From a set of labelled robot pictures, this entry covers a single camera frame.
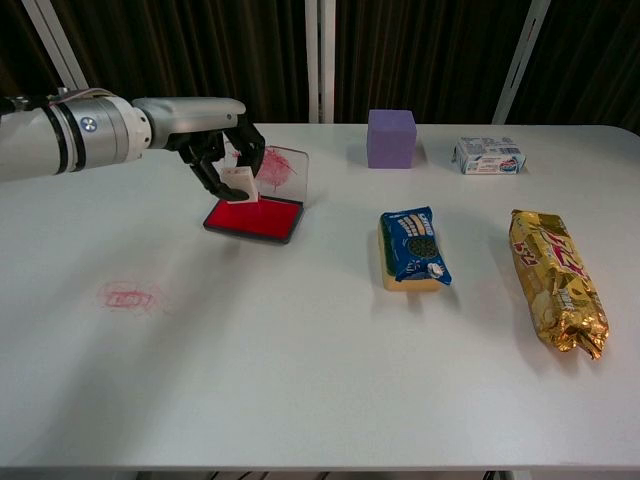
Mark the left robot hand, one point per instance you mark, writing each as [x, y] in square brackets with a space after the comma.
[195, 122]

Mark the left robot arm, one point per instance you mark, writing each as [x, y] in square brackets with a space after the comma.
[65, 135]

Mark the black pleated curtain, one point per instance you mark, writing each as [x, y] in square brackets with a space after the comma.
[190, 45]

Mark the red ink pad clear lid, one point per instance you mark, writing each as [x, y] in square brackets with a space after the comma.
[250, 225]

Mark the purple foam cube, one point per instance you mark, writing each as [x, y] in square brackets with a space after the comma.
[391, 140]

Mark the blue cookie pack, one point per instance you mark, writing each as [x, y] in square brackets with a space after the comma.
[415, 245]

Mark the yellow sponge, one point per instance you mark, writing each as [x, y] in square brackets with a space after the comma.
[407, 286]

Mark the white blue tissue pack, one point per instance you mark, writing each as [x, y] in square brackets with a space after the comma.
[490, 156]

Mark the gold foil snack bag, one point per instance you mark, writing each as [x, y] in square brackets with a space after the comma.
[555, 280]

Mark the white frame post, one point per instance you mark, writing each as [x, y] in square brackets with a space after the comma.
[57, 40]
[320, 60]
[522, 60]

